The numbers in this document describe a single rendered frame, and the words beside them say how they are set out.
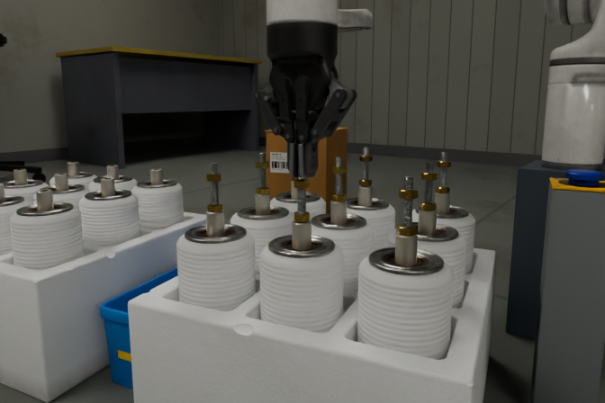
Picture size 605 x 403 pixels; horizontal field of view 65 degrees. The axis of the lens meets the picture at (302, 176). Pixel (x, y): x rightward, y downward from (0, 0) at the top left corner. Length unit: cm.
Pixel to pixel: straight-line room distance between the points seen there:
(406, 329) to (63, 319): 49
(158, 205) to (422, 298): 58
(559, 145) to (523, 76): 231
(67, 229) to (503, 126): 279
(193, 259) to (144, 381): 17
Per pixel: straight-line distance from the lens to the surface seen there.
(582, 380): 72
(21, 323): 78
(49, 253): 78
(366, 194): 74
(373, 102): 354
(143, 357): 63
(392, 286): 47
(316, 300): 52
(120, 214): 84
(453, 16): 335
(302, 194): 52
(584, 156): 89
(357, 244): 61
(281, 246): 54
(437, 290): 48
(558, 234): 65
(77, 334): 79
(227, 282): 57
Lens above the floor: 42
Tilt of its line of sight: 9 degrees down
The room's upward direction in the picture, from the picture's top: straight up
